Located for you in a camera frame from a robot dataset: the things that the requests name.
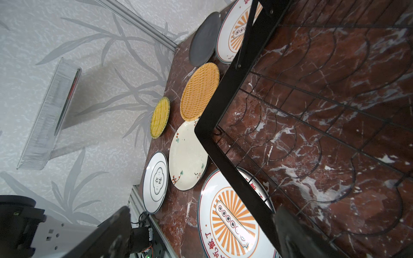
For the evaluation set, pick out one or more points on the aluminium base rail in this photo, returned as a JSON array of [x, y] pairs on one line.
[[160, 246]]

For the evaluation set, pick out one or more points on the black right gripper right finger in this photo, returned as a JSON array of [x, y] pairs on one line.
[[296, 240]]

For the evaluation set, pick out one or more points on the white plate black emblem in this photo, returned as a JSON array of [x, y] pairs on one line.
[[155, 182]]

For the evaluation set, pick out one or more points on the orange woven bamboo plate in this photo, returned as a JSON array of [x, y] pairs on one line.
[[199, 91]]

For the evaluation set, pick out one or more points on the orange sunburst plate front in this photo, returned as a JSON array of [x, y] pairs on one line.
[[227, 229]]

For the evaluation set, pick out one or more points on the black wire dish rack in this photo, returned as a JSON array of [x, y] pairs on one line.
[[315, 114]]

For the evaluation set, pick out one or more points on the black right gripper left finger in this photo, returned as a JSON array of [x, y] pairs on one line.
[[110, 240]]

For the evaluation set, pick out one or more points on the cream floral plate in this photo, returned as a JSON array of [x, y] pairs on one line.
[[188, 160]]

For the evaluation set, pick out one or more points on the orange sunburst plate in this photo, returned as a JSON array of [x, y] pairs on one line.
[[231, 33], [227, 229]]

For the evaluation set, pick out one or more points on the black round plate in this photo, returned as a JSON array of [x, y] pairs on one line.
[[203, 43]]

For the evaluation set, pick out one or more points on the orange sunburst plate by rack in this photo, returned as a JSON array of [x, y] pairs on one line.
[[231, 33]]

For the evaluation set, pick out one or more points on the yellow woven plate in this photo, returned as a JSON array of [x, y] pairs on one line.
[[160, 117]]

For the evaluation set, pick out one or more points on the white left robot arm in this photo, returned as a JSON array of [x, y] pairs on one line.
[[27, 232]]

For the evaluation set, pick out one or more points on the clear acrylic wall shelf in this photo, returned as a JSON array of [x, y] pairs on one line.
[[48, 122]]

